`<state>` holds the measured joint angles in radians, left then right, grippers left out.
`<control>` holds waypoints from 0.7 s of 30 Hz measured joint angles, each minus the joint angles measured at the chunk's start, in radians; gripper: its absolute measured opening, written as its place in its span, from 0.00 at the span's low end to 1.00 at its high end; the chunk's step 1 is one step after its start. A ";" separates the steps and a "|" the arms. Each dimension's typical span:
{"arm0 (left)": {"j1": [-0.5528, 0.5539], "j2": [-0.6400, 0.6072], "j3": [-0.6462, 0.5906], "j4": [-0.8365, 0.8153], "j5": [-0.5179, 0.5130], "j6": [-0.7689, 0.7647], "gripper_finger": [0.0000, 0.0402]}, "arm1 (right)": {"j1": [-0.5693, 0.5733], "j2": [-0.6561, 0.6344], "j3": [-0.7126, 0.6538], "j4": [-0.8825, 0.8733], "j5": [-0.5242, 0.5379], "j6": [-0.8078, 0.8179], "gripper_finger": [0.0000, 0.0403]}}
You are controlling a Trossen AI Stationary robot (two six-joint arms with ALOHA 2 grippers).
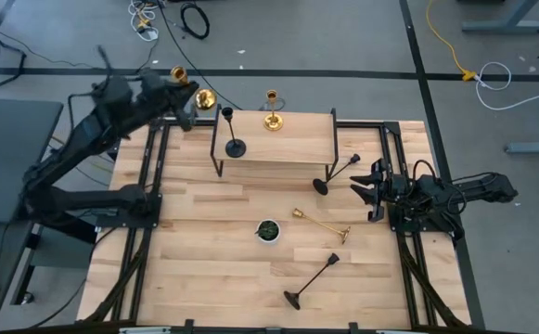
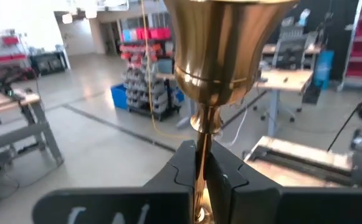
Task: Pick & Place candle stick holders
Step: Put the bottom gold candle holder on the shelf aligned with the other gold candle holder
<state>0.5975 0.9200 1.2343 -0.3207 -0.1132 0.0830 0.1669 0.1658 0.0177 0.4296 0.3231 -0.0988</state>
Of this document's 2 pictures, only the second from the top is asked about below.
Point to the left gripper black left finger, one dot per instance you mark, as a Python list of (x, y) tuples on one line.
[(168, 202)]

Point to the black cabinet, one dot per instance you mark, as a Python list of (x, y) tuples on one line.
[(48, 63)]

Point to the blue panel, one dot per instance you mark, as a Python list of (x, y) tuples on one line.
[(323, 68)]

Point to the wooden shelf black metal frame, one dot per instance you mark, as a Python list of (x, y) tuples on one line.
[(293, 149)]

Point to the blue plastic bin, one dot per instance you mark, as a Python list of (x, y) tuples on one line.
[(120, 96)]

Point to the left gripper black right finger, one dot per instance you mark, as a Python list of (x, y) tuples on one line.
[(261, 205)]

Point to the parts rack with small bins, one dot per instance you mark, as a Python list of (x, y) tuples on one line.
[(137, 81)]

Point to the grey frame work table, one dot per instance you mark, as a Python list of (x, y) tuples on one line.
[(40, 130)]

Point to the gold brass candlestick holder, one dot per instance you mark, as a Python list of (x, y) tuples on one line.
[(218, 46)]

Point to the red wall bins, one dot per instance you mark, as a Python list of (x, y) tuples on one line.
[(11, 40)]

